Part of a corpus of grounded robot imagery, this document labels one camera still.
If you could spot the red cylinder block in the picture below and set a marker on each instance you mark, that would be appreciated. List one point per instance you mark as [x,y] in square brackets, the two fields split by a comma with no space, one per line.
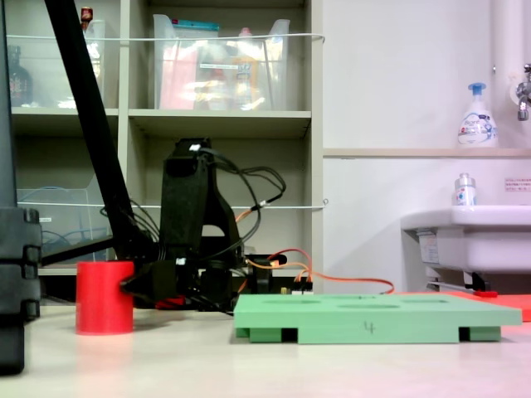
[101,302]

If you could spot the clear file holder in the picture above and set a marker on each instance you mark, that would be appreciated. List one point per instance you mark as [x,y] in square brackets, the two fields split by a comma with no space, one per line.
[62,224]

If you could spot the white blue soap pump bottle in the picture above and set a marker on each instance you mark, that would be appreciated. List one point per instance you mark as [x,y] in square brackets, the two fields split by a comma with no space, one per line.
[477,124]

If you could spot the pink-capped bottle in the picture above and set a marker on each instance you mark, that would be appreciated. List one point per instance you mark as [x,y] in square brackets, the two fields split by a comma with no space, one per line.
[245,70]

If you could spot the clear plastic storage box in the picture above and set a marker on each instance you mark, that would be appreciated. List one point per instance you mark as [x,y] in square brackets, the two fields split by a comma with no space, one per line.
[41,74]

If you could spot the white sink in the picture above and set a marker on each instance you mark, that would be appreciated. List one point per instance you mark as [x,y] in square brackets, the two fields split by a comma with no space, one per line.
[477,240]

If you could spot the large clear plastic bin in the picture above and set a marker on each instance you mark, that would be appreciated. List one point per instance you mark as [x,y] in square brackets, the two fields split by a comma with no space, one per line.
[274,83]

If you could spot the notched black stack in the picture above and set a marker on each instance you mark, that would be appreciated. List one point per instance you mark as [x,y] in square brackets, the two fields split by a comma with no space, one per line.
[16,269]

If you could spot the teal-edged packet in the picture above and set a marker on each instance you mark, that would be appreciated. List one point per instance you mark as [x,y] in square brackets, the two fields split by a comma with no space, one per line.
[195,25]

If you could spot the green shape-sorting board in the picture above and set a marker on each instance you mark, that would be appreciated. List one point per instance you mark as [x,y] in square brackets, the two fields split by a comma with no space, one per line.
[373,319]

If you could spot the metal faucet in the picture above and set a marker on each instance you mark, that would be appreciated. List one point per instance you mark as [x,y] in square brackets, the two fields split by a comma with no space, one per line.
[523,97]

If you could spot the small red-capped bottle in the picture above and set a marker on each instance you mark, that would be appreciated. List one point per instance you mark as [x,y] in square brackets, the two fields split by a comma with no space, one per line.
[86,16]

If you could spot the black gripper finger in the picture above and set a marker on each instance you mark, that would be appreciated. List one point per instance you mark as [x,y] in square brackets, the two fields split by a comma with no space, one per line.
[134,285]
[144,269]

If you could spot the white vertical pipe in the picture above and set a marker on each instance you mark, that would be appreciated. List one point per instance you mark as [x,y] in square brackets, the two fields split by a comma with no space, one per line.
[508,41]

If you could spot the small clear sanitizer bottle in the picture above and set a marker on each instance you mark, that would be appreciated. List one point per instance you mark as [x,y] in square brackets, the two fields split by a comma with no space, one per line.
[464,192]

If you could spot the black tripod leg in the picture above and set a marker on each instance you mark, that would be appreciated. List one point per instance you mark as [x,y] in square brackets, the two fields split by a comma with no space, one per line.
[91,116]

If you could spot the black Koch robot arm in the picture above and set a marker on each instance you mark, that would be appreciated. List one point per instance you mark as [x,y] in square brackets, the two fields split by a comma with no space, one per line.
[182,199]

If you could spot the pink wall sticker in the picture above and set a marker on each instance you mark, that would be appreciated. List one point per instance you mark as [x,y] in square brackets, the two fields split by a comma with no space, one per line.
[517,184]

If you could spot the beige shelf unit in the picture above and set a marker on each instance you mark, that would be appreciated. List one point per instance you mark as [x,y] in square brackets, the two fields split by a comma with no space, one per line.
[257,120]

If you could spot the dark grey upright post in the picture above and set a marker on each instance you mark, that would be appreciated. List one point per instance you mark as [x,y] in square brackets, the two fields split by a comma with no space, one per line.
[6,124]

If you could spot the dark glass bottle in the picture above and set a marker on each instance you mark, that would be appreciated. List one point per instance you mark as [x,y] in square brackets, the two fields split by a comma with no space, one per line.
[18,83]

